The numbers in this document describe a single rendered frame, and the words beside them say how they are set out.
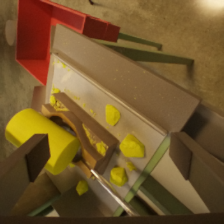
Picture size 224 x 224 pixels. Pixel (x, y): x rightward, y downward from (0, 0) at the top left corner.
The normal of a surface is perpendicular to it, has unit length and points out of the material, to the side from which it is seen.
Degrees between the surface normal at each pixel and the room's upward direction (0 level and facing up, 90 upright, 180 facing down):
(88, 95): 0
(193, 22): 0
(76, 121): 90
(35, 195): 90
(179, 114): 0
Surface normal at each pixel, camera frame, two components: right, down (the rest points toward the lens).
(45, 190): 0.32, -0.81
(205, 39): -0.64, 0.21
